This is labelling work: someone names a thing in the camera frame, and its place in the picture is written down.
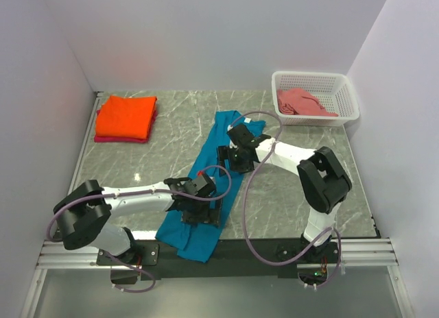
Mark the white plastic basket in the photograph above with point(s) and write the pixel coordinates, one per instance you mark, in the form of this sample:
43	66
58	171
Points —
333	90

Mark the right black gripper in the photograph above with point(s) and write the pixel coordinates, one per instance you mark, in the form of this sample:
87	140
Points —
226	152

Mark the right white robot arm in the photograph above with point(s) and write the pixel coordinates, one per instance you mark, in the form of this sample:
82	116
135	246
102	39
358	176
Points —
324	181

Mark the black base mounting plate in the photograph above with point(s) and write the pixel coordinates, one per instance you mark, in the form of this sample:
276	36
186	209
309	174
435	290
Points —
231	258

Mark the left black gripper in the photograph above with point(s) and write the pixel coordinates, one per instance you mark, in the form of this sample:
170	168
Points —
210	216

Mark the folded orange t shirt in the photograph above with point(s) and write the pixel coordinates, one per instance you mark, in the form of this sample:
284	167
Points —
126	117

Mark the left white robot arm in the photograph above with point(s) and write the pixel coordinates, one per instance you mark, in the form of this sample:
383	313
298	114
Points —
84	216

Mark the folded magenta t shirt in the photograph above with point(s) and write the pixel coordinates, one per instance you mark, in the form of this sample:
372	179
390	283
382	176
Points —
118	139

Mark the pink t shirt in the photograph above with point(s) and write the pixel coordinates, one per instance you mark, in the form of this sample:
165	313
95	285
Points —
297	101

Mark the aluminium frame rail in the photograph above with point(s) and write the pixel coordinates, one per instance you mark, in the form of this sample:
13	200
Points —
377	252

